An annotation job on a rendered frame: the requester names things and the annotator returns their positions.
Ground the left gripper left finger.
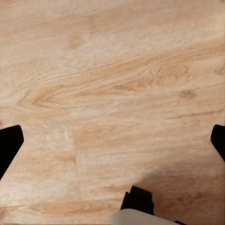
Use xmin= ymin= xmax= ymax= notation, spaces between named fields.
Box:
xmin=0 ymin=125 xmax=24 ymax=180

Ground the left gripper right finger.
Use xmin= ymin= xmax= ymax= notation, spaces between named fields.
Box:
xmin=210 ymin=124 xmax=225 ymax=161

